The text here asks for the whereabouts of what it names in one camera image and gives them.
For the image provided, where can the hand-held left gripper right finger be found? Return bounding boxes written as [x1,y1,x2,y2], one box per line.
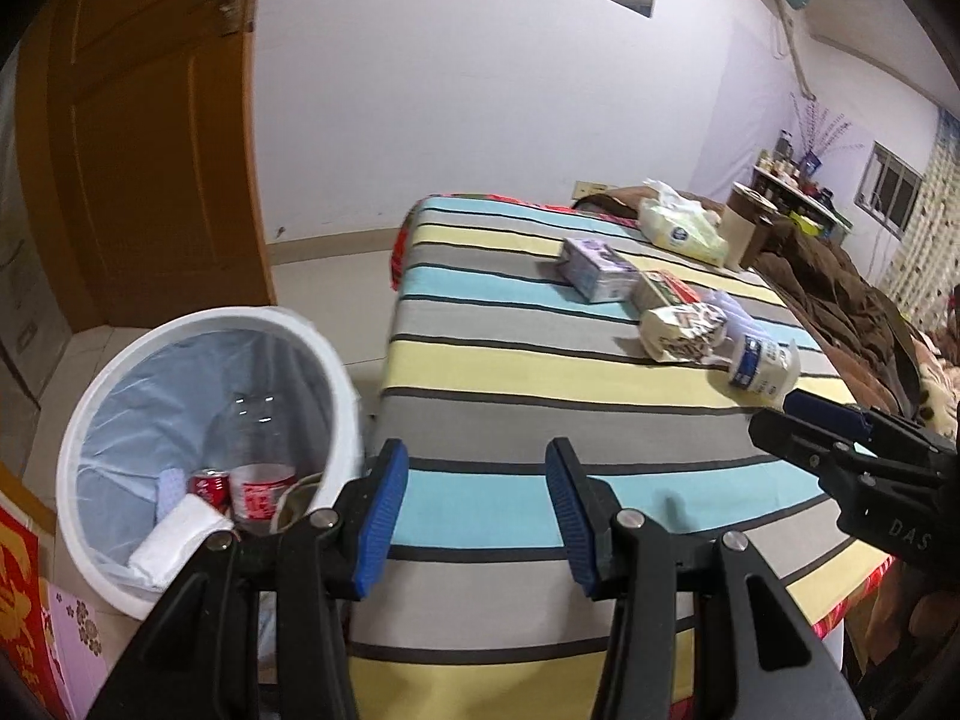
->
[545,436,863,720]

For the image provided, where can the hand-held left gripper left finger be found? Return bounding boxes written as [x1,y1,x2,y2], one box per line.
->
[86,439,410,720]

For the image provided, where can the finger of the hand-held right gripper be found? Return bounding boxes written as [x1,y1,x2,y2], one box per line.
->
[782,388,923,443]
[748,409,893,500]

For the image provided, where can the white yogurt cup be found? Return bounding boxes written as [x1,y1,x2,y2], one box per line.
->
[726,331,802,400]

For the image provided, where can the crushed cream paper cup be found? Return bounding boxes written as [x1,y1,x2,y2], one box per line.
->
[274,472,331,533]

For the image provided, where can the white round trash bin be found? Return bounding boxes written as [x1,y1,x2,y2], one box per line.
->
[56,305,368,622]

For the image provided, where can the clear plastic bottle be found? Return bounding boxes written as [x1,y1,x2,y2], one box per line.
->
[214,390,301,533]

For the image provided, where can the red cartoon drink can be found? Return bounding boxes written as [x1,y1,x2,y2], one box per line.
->
[189,467,232,515]

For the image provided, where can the red medicine box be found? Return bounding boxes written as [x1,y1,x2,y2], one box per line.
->
[630,270,702,316]

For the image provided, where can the purple milk carton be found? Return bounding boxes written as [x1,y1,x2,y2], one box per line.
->
[555,238,640,305]

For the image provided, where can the pale blue bin liner bag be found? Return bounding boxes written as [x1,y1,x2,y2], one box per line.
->
[75,330,338,593]

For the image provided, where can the dark brown quilt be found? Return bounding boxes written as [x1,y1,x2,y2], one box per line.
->
[574,187,931,428]

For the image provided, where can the small white foam net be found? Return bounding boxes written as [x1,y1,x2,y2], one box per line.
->
[705,289,766,350]

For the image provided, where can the crumpled brown print snack bag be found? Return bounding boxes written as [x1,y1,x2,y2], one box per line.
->
[639,301,730,362]

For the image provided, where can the pastel striped tablecloth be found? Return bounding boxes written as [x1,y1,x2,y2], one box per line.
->
[345,195,893,706]

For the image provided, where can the beige and brown thermos cup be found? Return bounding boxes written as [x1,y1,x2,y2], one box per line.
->
[721,181,785,271]

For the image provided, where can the cluttered side table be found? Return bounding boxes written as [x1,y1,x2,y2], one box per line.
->
[752,131,856,241]

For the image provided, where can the leaf print curtain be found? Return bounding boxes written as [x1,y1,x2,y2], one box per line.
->
[900,109,960,331]

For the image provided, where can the pale green tissue pack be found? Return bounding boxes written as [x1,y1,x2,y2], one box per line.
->
[637,178,730,267]

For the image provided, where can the window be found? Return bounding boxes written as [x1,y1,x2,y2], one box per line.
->
[855,141,923,233]

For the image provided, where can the red striped cloth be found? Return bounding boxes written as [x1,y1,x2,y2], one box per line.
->
[388,191,897,642]

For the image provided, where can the purple dried branches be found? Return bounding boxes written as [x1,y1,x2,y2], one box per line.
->
[787,90,856,166]

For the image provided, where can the pink floral paper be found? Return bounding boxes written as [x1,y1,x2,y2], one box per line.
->
[41,577,113,720]

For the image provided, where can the red gift box gold lettering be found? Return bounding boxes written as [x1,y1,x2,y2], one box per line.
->
[0,506,57,720]

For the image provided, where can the wooden door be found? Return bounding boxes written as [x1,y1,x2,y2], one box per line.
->
[15,0,278,331]

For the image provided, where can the translucent printed wardrobe cover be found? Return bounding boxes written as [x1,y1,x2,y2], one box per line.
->
[0,75,72,421]

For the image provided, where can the white wall pipe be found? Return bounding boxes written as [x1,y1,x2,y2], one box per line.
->
[772,0,818,102]

